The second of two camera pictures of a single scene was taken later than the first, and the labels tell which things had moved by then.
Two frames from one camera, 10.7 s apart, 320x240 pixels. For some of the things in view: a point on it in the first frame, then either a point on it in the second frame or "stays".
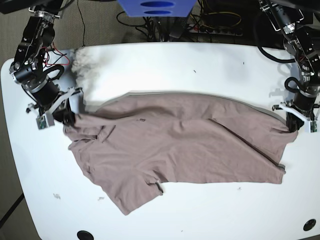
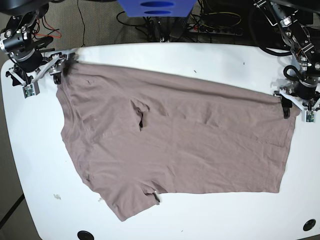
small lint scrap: x=57 y=196 stays
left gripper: x=48 y=99 → x=52 y=64
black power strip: x=199 y=28 stays
